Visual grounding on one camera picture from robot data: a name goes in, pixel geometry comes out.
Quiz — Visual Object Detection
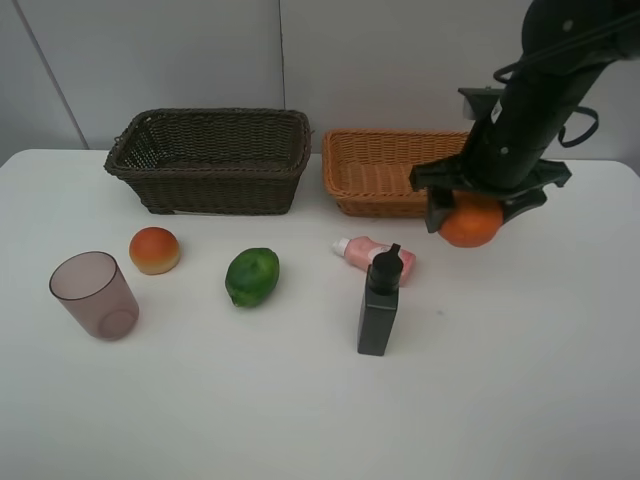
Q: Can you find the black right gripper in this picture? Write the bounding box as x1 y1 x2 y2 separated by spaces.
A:
409 119 571 234

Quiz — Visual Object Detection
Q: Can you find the orange mandarin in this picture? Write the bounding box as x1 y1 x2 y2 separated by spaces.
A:
438 191 503 248

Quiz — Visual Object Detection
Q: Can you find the dark green rectangular bottle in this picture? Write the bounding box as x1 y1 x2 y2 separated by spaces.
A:
357 244 404 356

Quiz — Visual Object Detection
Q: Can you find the pink bottle white cap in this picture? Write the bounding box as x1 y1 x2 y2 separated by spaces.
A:
332 236 416 287

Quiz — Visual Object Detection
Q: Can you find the green lime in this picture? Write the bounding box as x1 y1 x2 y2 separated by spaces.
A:
225 248 280 308

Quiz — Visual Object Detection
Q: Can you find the translucent purple plastic cup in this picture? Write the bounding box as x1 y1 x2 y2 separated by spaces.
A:
49 251 139 341

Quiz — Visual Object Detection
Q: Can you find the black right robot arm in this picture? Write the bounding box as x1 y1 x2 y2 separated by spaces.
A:
409 0 639 233

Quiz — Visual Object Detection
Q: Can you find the light orange wicker basket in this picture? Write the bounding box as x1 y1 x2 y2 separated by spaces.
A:
322 129 468 218

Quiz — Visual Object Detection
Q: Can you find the dark brown wicker basket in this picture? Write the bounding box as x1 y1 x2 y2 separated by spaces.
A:
104 108 311 216

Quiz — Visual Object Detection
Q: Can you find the round orange bread bun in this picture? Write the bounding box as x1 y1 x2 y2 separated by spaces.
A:
129 227 181 275

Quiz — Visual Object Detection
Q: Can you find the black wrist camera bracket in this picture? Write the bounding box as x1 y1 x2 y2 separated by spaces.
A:
458 87 503 121

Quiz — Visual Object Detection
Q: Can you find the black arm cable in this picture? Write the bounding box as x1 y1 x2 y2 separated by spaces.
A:
492 0 640 148

